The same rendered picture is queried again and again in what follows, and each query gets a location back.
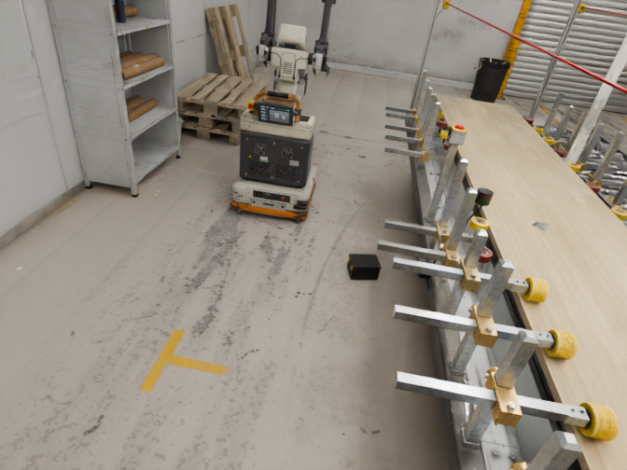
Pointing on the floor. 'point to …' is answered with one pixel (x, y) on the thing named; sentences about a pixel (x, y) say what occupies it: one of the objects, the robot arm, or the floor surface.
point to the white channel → (598, 103)
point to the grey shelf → (117, 87)
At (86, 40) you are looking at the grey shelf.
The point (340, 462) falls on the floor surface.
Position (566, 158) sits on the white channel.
